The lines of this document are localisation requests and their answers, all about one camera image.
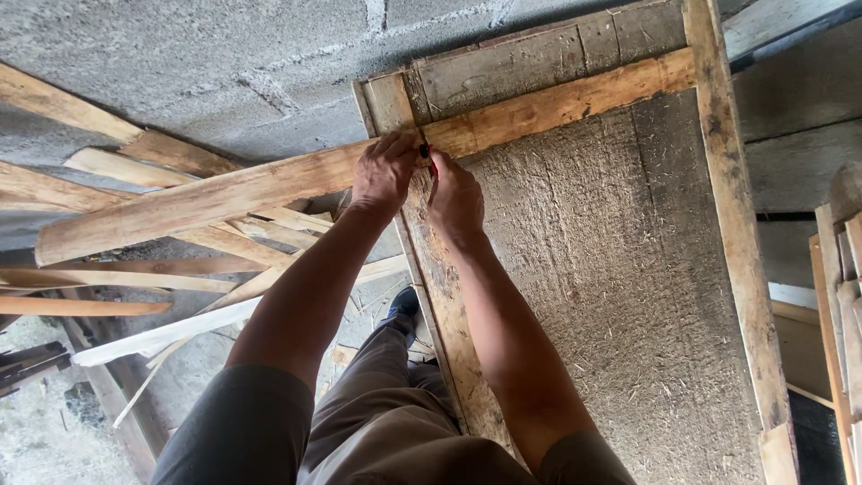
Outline person's left hand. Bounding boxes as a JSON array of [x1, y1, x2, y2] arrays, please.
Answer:
[[350, 131, 423, 220]]

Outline person's right hand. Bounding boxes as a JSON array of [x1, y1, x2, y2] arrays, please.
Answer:
[[427, 148, 486, 238]]

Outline long bare wooden plank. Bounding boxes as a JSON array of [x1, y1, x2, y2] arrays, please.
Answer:
[[34, 46, 698, 268]]

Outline dark blue shoe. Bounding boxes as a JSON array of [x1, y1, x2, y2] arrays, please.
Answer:
[[387, 286, 422, 323]]

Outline wooden framed formwork panel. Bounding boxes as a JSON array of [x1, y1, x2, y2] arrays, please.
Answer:
[[352, 0, 802, 485]]

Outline brown trousers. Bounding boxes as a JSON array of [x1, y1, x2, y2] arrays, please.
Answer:
[[296, 313, 541, 485]]

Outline white painted wooden strip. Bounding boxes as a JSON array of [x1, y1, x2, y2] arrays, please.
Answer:
[[70, 296, 265, 369]]

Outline pile of wooden slats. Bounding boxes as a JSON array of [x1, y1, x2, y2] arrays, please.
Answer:
[[0, 61, 412, 432]]

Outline dark grey shirt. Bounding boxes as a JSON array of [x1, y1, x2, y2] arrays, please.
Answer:
[[150, 364, 638, 485]]

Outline grey wooden beam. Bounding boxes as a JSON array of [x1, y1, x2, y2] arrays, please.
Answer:
[[722, 0, 862, 75]]

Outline stack of wooden frames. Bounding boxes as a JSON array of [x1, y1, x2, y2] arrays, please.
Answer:
[[807, 162, 862, 485]]

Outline dark wooden scraps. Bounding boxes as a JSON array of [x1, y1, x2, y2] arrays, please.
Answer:
[[0, 340, 73, 400]]

